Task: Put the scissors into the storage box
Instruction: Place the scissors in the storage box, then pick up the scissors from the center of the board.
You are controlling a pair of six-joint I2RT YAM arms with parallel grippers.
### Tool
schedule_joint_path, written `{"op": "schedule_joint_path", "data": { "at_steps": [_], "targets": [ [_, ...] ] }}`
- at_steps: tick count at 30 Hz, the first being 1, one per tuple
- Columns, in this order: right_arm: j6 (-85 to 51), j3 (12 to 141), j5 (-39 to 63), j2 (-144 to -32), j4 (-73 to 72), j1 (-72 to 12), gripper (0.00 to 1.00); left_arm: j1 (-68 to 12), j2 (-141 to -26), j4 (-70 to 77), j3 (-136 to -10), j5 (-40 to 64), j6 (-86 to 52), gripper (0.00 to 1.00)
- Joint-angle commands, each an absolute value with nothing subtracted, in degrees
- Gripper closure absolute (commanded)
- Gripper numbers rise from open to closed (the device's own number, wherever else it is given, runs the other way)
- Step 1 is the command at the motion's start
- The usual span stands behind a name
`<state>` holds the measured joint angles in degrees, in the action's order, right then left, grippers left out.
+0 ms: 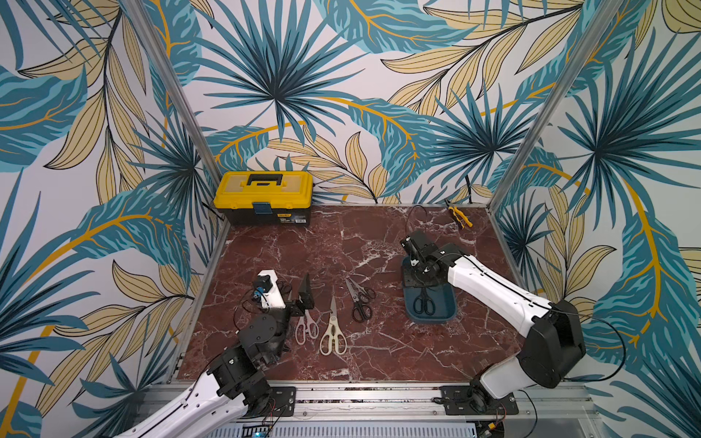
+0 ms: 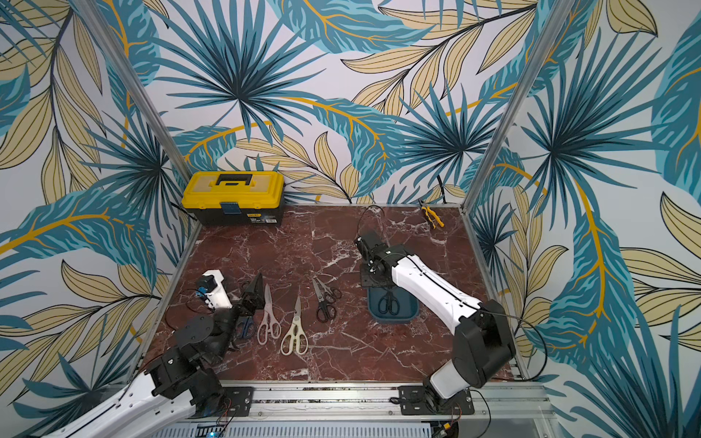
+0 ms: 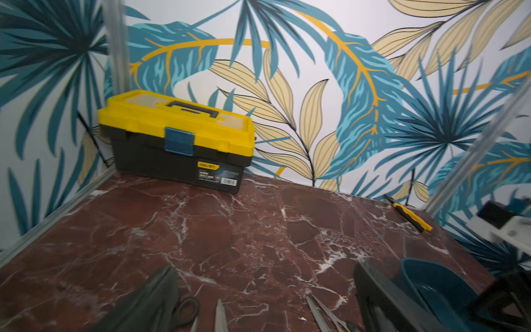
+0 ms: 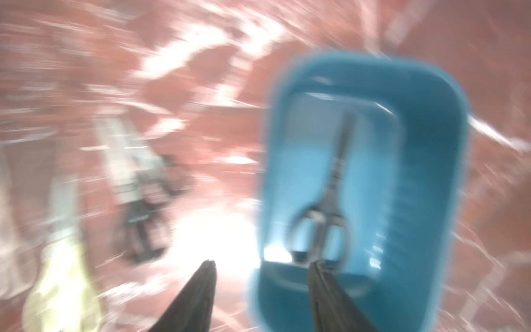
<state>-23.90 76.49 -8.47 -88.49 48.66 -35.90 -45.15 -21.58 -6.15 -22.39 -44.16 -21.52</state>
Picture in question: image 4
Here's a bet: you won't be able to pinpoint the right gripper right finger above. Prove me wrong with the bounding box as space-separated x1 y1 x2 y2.
307 261 378 332

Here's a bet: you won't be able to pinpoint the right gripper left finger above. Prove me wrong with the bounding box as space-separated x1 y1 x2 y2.
149 260 217 332

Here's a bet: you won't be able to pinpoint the all black scissors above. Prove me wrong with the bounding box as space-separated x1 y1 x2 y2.
285 110 355 273

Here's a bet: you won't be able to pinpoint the cream handled kitchen scissors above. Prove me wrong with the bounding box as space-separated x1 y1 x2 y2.
22 174 103 331

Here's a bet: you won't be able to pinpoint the black handled scissors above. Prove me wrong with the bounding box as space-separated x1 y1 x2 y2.
93 117 192 265

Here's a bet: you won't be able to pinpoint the teal plastic storage box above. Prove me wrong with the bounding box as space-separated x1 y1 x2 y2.
249 52 470 331

